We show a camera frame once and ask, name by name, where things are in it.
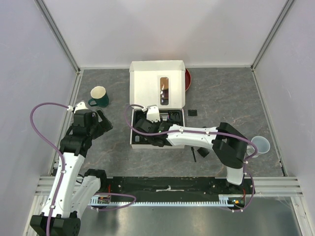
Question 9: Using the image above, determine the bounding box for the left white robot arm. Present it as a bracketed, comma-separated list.
[30, 108, 113, 236]

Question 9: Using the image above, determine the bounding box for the black comb guard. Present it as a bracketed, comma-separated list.
[188, 109, 198, 117]
[197, 147, 210, 158]

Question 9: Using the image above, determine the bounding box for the black plastic tray insert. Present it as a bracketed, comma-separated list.
[131, 110, 184, 147]

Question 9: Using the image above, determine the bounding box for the white cardboard clipper box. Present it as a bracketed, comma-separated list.
[128, 59, 187, 149]

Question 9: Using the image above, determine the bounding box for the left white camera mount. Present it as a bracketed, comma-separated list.
[67, 101, 89, 114]

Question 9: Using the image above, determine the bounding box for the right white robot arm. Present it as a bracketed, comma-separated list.
[133, 118, 247, 194]

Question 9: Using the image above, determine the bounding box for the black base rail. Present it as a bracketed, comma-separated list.
[98, 177, 255, 197]

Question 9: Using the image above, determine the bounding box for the dark green mug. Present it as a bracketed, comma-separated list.
[88, 86, 109, 108]

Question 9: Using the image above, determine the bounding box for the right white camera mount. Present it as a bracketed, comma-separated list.
[141, 105, 160, 123]

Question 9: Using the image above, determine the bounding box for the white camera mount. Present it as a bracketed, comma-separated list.
[141, 105, 160, 123]
[67, 101, 89, 114]

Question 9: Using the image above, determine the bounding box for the black cleaning brush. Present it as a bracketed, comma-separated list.
[191, 147, 197, 163]

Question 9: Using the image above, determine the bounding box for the clear plastic measuring cup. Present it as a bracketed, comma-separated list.
[246, 136, 270, 158]

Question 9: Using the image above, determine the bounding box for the red bowl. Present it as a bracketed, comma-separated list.
[185, 69, 191, 91]

